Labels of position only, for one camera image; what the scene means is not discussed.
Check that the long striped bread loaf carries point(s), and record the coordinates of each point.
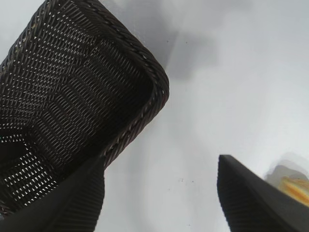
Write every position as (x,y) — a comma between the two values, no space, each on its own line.
(298,191)

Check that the dark brown wicker basket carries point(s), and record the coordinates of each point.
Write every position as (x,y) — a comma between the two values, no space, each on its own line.
(72,84)

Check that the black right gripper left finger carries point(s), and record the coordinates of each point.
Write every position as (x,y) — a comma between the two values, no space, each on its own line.
(60,211)

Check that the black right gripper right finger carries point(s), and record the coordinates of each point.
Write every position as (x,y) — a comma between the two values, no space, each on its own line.
(253,207)

